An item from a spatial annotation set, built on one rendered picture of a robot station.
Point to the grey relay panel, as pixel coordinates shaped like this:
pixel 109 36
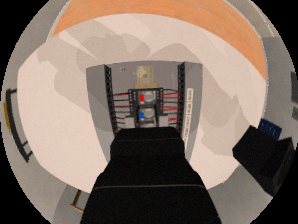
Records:
pixel 103 84

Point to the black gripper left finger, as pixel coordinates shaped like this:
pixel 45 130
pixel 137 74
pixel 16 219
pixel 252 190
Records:
pixel 132 120

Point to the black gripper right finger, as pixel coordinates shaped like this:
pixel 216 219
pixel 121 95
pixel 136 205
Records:
pixel 160 118

